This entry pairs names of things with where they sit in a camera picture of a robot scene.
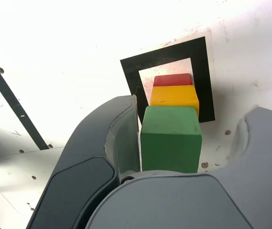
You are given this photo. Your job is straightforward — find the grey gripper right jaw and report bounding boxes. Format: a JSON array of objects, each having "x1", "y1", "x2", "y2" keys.
[{"x1": 84, "y1": 106, "x2": 272, "y2": 229}]

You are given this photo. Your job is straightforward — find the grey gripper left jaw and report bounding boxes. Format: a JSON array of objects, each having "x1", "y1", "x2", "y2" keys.
[{"x1": 27, "y1": 94, "x2": 143, "y2": 229}]

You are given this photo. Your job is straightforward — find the green cube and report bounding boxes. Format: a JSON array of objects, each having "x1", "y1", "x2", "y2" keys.
[{"x1": 140, "y1": 105, "x2": 203, "y2": 173}]

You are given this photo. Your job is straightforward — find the yellow cube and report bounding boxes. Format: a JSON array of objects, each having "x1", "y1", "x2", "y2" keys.
[{"x1": 149, "y1": 85, "x2": 200, "y2": 119}]

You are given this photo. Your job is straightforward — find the red cube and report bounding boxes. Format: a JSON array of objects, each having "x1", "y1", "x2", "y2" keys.
[{"x1": 153, "y1": 73, "x2": 194, "y2": 87}]

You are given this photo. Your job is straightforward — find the black tape square outline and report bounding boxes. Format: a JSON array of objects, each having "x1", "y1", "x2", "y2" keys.
[{"x1": 120, "y1": 36, "x2": 216, "y2": 124}]

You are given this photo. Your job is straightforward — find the black tape strip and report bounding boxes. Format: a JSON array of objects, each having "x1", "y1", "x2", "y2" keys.
[{"x1": 0, "y1": 64, "x2": 51, "y2": 151}]

